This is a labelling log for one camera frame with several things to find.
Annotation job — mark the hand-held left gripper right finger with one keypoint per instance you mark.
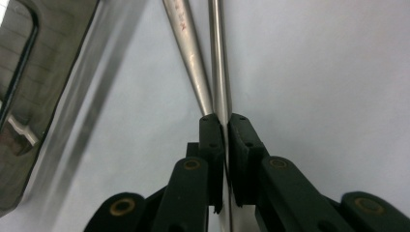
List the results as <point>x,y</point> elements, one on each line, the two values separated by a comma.
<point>245,161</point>

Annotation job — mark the long metal rod tool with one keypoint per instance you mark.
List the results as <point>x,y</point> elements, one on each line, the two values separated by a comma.
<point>187,42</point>

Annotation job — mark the smoky clear plastic bin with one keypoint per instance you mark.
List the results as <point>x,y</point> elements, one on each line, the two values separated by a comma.
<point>58,48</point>

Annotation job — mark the stainless steel knife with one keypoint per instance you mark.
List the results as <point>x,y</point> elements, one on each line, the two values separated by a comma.
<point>220,64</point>

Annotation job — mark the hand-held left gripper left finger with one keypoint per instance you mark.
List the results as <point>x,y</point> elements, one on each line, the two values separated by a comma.
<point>214,161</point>

